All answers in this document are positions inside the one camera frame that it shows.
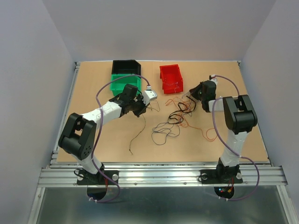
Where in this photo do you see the black cable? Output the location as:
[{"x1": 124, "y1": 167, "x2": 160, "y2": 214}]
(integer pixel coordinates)
[{"x1": 167, "y1": 98, "x2": 197, "y2": 124}]

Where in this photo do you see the orange wire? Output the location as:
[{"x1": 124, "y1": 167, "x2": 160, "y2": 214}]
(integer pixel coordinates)
[{"x1": 164, "y1": 97, "x2": 218, "y2": 142}]

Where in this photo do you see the blue white twisted wire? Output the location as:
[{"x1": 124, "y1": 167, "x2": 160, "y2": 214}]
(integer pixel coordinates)
[{"x1": 163, "y1": 78, "x2": 182, "y2": 94}]

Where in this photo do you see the dark blue wire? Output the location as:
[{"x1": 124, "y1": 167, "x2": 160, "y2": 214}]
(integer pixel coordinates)
[{"x1": 151, "y1": 116, "x2": 185, "y2": 146}]

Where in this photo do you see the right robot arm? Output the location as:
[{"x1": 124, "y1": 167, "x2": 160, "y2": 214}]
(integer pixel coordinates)
[{"x1": 187, "y1": 78, "x2": 257, "y2": 184}]

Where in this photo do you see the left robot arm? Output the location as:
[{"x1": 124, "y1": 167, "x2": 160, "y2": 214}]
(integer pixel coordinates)
[{"x1": 58, "y1": 84, "x2": 157, "y2": 184}]

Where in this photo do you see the red bin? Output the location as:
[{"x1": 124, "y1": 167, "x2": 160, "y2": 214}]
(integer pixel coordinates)
[{"x1": 159, "y1": 64, "x2": 184, "y2": 94}]

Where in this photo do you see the green bin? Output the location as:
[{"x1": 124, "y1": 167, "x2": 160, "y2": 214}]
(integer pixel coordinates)
[{"x1": 110, "y1": 74, "x2": 141, "y2": 96}]

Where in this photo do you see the black bin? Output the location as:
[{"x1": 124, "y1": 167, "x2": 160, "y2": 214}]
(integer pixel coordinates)
[{"x1": 111, "y1": 60, "x2": 141, "y2": 75}]

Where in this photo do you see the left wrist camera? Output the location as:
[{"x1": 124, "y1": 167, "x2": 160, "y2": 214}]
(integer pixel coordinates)
[{"x1": 142, "y1": 90, "x2": 157, "y2": 105}]

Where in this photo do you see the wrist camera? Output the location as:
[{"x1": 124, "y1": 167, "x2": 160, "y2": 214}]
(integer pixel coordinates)
[
  {"x1": 142, "y1": 90, "x2": 157, "y2": 105},
  {"x1": 209, "y1": 75, "x2": 218, "y2": 85}
]

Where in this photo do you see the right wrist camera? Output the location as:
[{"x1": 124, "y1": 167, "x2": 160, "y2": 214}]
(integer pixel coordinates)
[{"x1": 209, "y1": 75, "x2": 218, "y2": 85}]

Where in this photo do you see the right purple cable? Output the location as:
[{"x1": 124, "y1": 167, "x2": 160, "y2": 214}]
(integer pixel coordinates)
[{"x1": 211, "y1": 74, "x2": 260, "y2": 203}]

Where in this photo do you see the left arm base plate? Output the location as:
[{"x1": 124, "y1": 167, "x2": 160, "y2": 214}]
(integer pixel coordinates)
[{"x1": 74, "y1": 168, "x2": 107, "y2": 186}]

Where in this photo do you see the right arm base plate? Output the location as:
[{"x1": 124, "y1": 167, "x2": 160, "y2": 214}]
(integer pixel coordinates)
[{"x1": 198, "y1": 169, "x2": 243, "y2": 185}]

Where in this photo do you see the aluminium rail frame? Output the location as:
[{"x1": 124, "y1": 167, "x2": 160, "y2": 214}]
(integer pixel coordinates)
[{"x1": 29, "y1": 61, "x2": 299, "y2": 224}]

